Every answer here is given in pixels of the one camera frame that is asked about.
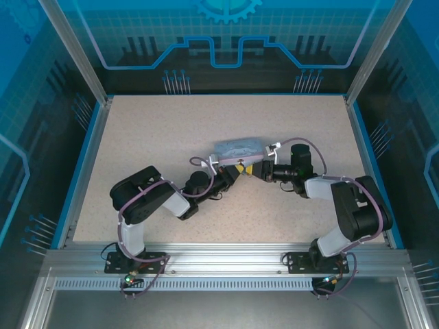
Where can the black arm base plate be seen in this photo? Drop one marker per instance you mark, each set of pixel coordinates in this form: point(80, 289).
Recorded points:
point(298, 263)
point(116, 265)

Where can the aluminium frame post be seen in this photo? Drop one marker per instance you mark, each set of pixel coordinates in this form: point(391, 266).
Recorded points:
point(79, 58)
point(377, 51)

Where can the grey metal shelf plate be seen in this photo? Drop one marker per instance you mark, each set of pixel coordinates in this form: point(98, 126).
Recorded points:
point(223, 310)

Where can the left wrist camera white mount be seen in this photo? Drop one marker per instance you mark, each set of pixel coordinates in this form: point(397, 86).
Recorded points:
point(213, 162)

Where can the connector with indicator lights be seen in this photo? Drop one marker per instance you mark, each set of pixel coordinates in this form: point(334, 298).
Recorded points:
point(131, 277)
point(331, 280)

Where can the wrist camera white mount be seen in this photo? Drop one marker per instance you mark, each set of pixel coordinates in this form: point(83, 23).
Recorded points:
point(213, 162)
point(272, 150)

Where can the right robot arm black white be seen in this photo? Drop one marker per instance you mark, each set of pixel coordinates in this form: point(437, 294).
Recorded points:
point(360, 209)

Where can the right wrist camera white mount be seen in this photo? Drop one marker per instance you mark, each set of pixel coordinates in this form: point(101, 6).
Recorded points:
point(272, 150)

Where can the blue table border strip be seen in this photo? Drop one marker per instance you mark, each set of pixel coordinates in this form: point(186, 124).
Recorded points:
point(372, 154)
point(77, 171)

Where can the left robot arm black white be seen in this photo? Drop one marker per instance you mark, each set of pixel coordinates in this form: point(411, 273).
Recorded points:
point(144, 198)

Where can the cartoon print tin box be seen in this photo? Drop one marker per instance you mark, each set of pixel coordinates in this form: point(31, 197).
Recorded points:
point(238, 149)

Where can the aluminium frame rail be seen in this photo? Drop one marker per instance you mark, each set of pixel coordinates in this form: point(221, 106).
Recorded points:
point(223, 257)

